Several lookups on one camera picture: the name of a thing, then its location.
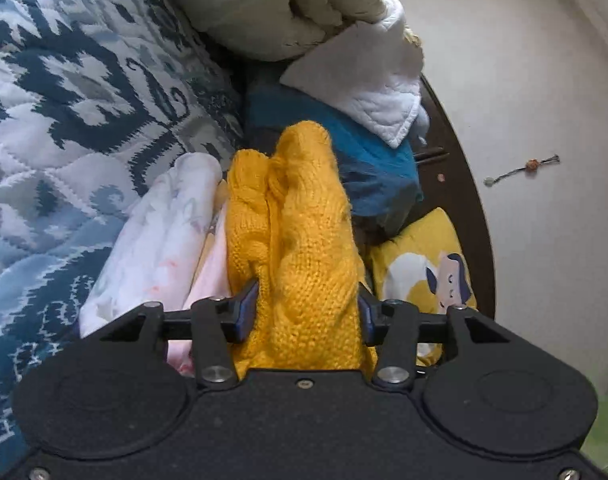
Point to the cream and pink comforter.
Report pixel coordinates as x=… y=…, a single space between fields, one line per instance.
x=244 y=5

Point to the white floral folded garment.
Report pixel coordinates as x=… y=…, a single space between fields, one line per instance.
x=153 y=250

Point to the blue patterned quilt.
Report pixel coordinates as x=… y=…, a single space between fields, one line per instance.
x=58 y=110

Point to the yellow cartoon print cushion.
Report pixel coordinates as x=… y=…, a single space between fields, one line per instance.
x=414 y=240

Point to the teal garment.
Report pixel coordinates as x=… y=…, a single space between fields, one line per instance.
x=369 y=160

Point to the pale pink folded garment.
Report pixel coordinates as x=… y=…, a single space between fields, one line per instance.
x=206 y=270

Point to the green mat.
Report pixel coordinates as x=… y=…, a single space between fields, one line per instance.
x=606 y=435

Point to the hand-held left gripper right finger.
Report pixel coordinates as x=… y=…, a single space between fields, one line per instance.
x=368 y=315

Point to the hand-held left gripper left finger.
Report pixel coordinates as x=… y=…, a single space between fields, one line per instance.
x=246 y=312

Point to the white quilted cloth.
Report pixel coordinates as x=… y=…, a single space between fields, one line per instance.
x=374 y=85

